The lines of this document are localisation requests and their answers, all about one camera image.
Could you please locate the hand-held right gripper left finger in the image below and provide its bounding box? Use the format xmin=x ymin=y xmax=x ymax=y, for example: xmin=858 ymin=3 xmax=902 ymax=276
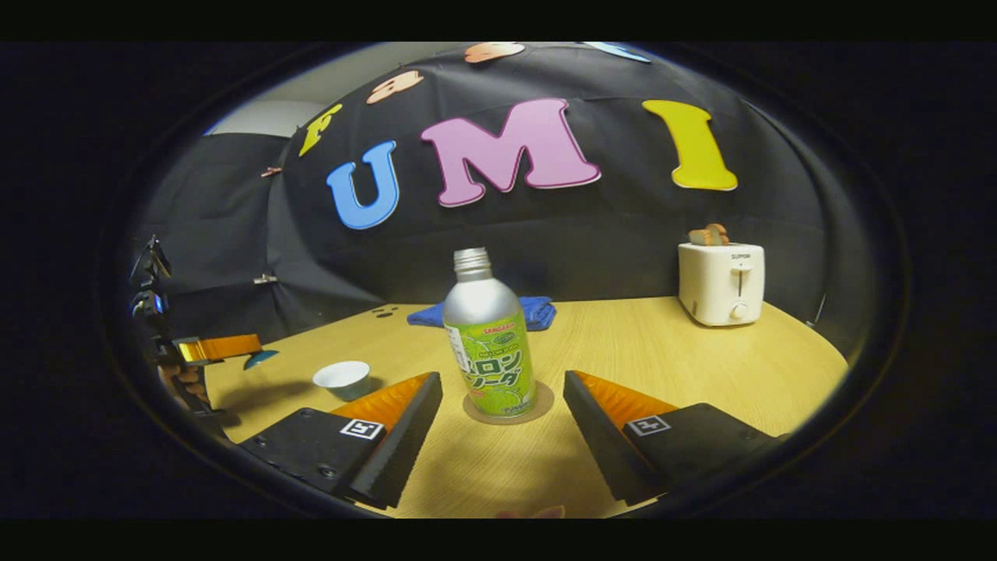
xmin=238 ymin=371 xmax=444 ymax=510

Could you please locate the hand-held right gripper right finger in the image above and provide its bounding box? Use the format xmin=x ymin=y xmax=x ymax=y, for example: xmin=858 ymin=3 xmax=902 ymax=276
xmin=562 ymin=370 xmax=791 ymax=506

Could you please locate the round brown coaster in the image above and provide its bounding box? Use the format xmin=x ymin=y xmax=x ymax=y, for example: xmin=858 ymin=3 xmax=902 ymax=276
xmin=463 ymin=380 xmax=555 ymax=425

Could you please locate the teal teacup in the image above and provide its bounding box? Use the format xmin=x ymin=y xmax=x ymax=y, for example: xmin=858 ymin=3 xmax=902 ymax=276
xmin=312 ymin=360 xmax=372 ymax=402

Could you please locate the silver green-label water bottle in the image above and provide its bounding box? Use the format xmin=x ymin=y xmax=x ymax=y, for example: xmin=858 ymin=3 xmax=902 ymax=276
xmin=442 ymin=247 xmax=537 ymax=419

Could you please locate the blue cloth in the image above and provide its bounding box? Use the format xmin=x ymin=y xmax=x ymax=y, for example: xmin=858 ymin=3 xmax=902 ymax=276
xmin=407 ymin=296 xmax=558 ymax=332

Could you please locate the white toaster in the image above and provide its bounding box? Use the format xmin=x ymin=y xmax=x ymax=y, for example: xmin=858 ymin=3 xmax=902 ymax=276
xmin=678 ymin=242 xmax=766 ymax=327

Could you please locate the black backdrop cloth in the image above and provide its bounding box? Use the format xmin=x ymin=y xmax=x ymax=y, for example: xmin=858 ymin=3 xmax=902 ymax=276
xmin=132 ymin=43 xmax=865 ymax=367

